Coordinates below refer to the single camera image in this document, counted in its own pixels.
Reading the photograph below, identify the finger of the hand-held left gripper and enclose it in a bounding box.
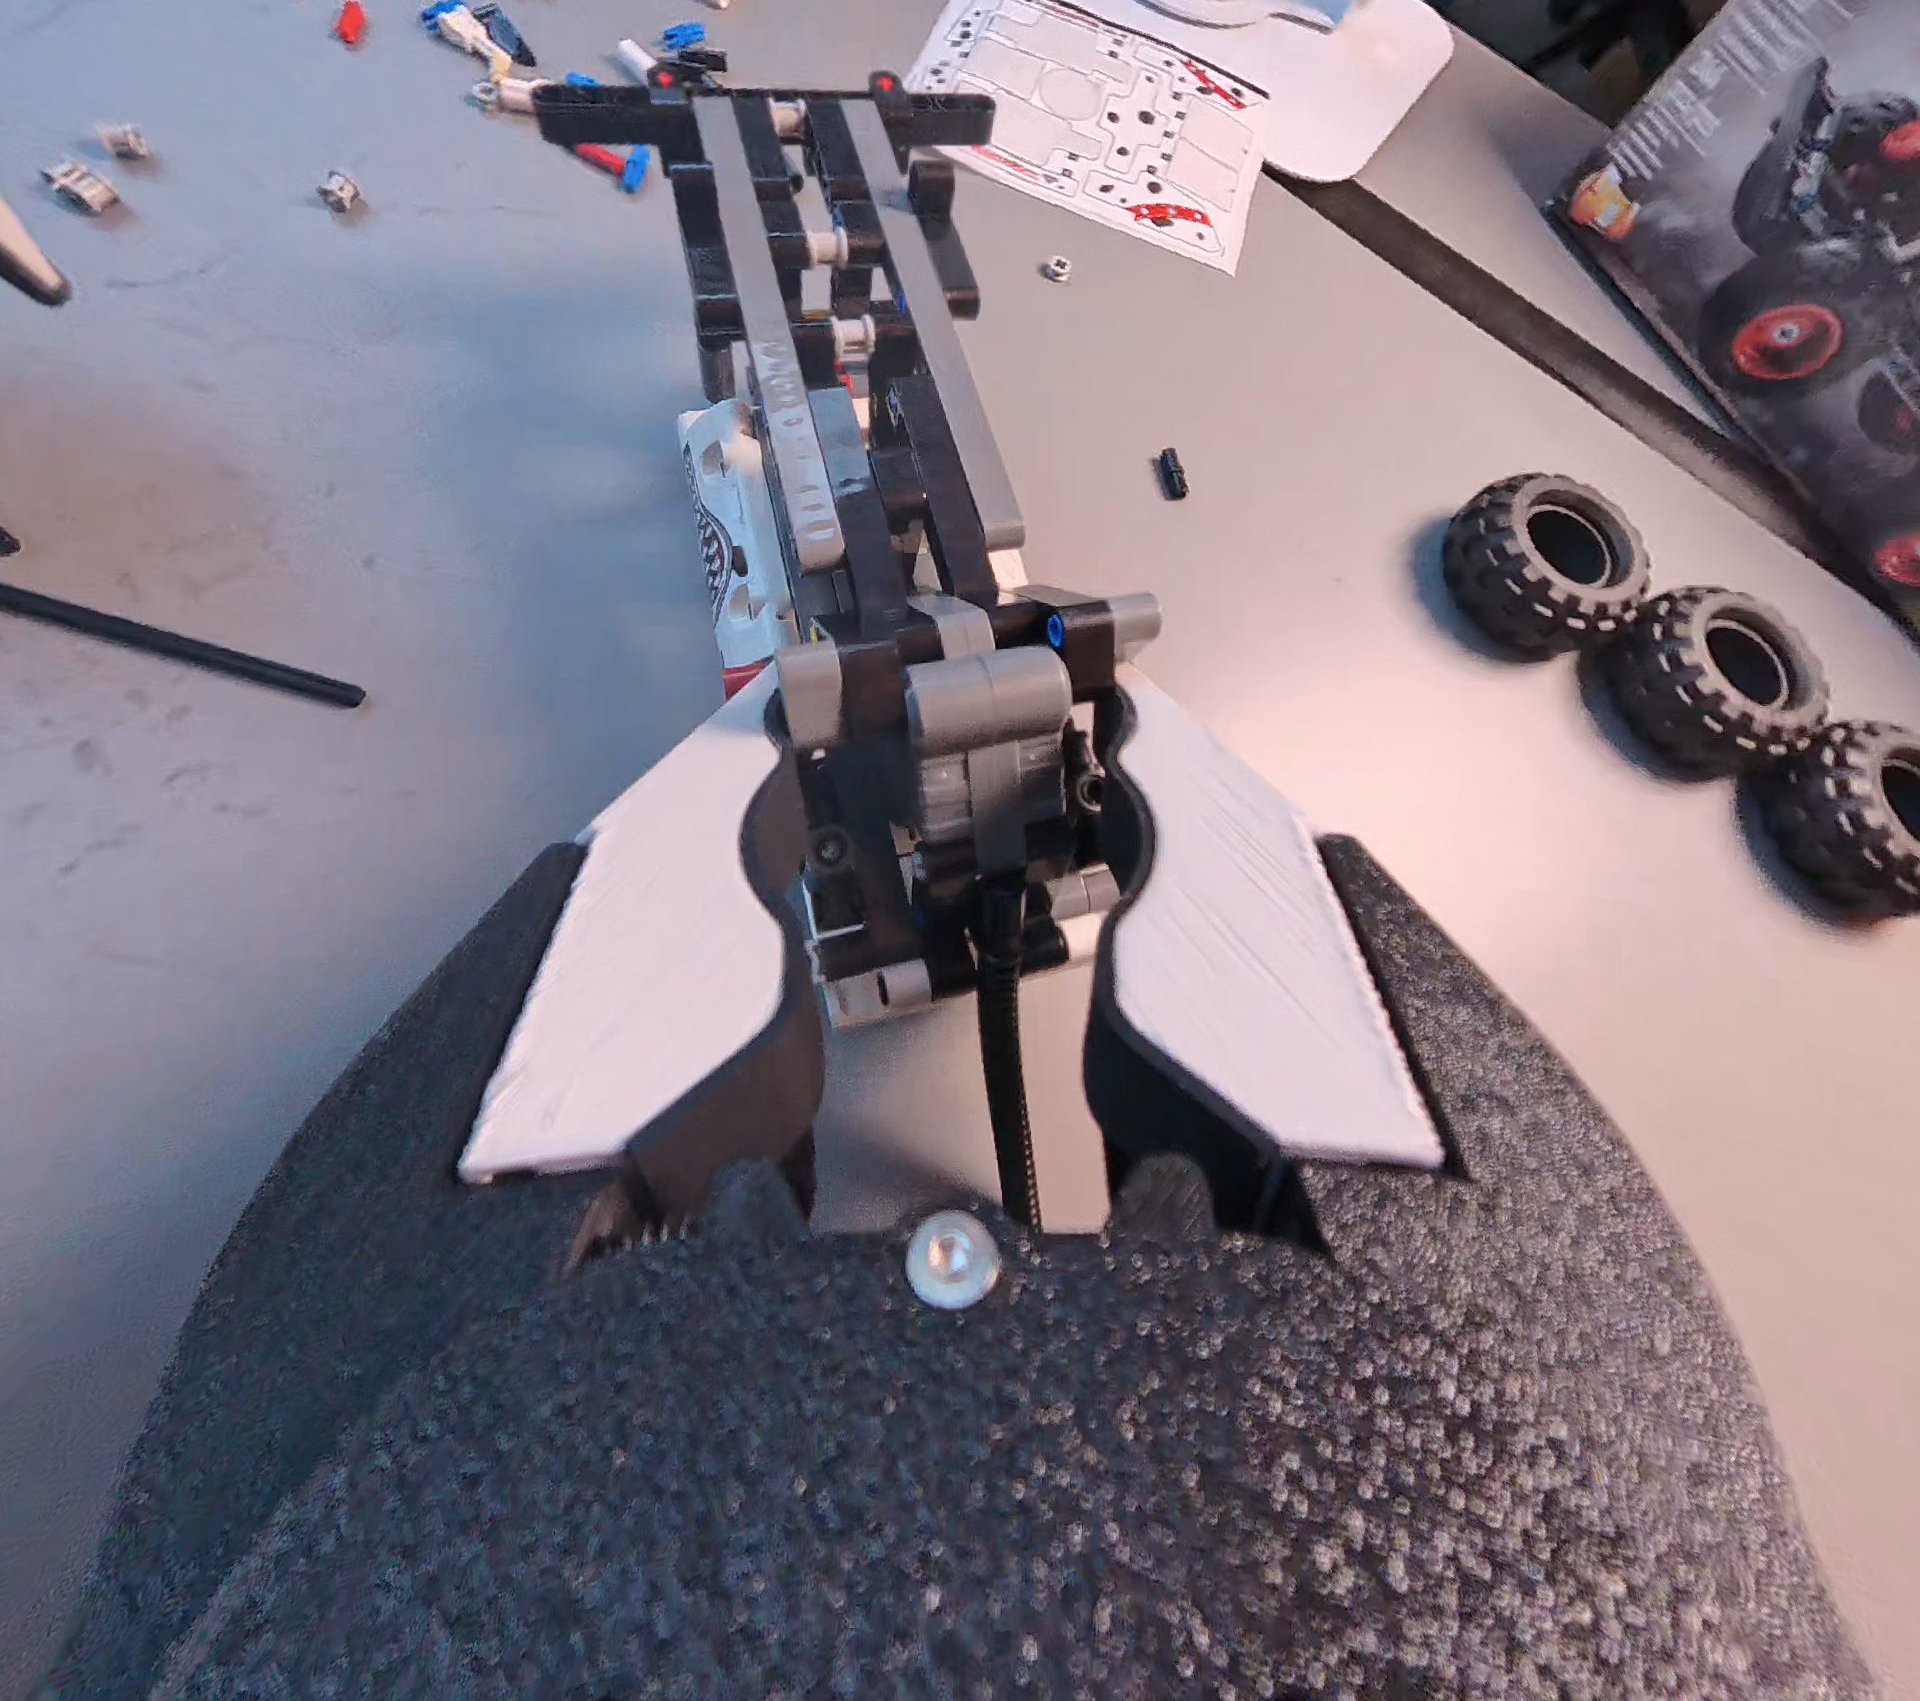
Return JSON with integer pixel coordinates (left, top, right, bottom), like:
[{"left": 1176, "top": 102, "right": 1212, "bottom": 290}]
[{"left": 0, "top": 194, "right": 72, "bottom": 310}]

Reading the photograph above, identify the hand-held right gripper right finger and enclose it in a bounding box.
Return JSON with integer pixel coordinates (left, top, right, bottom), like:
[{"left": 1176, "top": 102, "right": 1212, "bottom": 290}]
[{"left": 1086, "top": 674, "right": 1451, "bottom": 1170}]

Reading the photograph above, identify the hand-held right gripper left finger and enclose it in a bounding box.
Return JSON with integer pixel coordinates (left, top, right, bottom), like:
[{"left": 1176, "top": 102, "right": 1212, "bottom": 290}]
[{"left": 451, "top": 674, "right": 829, "bottom": 1188}]

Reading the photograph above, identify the long black axle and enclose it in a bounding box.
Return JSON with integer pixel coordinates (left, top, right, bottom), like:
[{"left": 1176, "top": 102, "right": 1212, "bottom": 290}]
[{"left": 0, "top": 575, "right": 369, "bottom": 708}]

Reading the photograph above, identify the toy vehicle chassis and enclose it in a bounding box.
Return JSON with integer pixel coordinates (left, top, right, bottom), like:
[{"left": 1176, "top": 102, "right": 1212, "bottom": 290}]
[{"left": 536, "top": 74, "right": 1165, "bottom": 1238}]

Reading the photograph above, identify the grey desk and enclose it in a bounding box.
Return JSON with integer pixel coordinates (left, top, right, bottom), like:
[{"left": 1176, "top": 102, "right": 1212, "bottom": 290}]
[{"left": 0, "top": 0, "right": 1920, "bottom": 1701}]

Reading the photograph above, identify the white sticker sheet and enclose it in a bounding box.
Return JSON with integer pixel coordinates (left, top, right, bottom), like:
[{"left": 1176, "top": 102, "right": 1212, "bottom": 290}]
[{"left": 901, "top": 0, "right": 1271, "bottom": 272}]

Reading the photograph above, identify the toy truck cardboard box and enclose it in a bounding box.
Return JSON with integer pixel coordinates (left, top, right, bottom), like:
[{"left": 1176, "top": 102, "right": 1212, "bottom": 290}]
[{"left": 1562, "top": 0, "right": 1920, "bottom": 609}]

